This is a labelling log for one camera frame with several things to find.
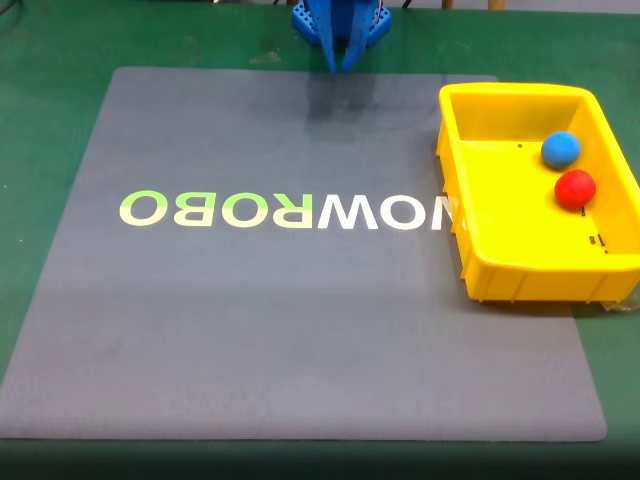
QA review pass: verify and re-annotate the red ball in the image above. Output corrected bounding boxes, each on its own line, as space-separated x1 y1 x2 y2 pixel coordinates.
553 168 598 211

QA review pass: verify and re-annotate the yellow plastic bin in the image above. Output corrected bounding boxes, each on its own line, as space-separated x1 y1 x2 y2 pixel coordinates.
435 82 640 304

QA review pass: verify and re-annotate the blue ball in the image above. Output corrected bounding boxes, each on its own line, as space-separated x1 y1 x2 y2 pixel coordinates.
540 130 582 171

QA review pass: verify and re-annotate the grey mat with lettering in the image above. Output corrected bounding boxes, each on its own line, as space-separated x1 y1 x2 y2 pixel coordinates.
0 67 609 443

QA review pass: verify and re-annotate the clear plastic bag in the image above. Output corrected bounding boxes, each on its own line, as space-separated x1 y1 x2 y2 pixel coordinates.
598 298 640 315

